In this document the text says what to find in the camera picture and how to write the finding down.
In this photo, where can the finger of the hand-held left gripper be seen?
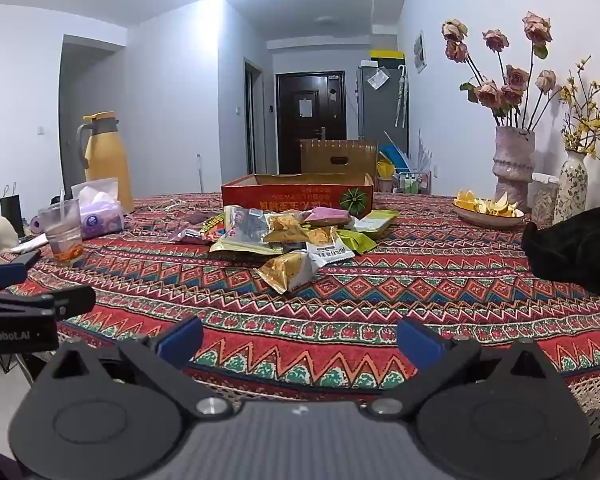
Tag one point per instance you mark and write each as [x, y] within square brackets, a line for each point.
[40, 305]
[2, 274]

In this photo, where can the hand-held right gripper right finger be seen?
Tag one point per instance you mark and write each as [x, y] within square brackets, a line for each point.
[420, 342]

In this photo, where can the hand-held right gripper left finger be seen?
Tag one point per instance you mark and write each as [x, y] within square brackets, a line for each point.
[180, 342]

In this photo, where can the lime green snack packet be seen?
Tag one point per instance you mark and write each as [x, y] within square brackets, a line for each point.
[361, 244]

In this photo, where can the pale green white snack packet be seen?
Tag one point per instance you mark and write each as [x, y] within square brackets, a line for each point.
[377, 220]

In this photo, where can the silver cream snack packet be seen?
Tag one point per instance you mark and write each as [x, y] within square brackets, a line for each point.
[247, 230]

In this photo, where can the orange cardboard box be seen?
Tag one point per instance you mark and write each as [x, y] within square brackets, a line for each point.
[290, 195]

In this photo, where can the black paper bag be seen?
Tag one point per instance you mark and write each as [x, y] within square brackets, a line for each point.
[11, 210]

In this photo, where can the clear plastic cup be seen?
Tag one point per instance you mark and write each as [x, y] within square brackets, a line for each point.
[64, 237]

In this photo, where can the patterned red tablecloth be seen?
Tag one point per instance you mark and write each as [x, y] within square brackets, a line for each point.
[330, 320]

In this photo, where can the purple snack packet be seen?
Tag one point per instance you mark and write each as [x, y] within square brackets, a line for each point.
[190, 235]

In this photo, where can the purple tissue pack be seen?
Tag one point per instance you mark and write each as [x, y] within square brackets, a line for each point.
[100, 215]

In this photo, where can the red yellow snack packet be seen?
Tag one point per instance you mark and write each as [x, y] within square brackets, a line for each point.
[214, 225]

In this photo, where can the shallow ceramic plate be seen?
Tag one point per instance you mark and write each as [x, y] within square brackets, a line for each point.
[485, 220]

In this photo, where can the yellow thermos jug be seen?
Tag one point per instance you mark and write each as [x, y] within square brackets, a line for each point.
[107, 160]

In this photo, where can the pink snack packet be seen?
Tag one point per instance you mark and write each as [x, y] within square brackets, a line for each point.
[327, 216]

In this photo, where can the yellow bag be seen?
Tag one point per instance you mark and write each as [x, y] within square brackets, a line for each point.
[384, 170]

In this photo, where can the black fuzzy cloth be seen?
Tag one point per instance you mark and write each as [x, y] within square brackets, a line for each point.
[575, 255]

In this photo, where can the blue plastic board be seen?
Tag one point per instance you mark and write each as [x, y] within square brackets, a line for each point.
[396, 157]

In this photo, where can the pale purple plastic bags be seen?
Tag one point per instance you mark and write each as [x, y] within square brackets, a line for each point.
[424, 152]

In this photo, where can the pink textured vase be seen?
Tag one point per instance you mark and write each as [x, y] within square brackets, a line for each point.
[514, 170]

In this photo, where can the wooden chair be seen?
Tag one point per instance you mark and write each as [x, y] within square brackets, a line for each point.
[320, 157]

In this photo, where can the white floral vase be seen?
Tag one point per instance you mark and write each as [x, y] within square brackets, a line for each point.
[571, 190]

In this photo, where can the grey refrigerator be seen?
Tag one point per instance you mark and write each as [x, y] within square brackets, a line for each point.
[375, 120]

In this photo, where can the grey interior door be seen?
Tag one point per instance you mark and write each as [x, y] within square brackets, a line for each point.
[254, 120]

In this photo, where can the white folded umbrella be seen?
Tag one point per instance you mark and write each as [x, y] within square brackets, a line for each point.
[400, 105]

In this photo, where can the dark front door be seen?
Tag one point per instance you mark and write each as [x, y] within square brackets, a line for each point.
[290, 130]

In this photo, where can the dried pink roses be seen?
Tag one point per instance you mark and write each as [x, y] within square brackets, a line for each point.
[510, 87]

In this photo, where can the yellow flower branches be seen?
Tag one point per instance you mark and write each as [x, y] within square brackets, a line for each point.
[592, 115]

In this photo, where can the yellow black box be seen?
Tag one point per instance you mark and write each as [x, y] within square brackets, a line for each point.
[386, 54]

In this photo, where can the wall poster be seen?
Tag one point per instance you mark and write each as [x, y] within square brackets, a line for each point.
[419, 52]

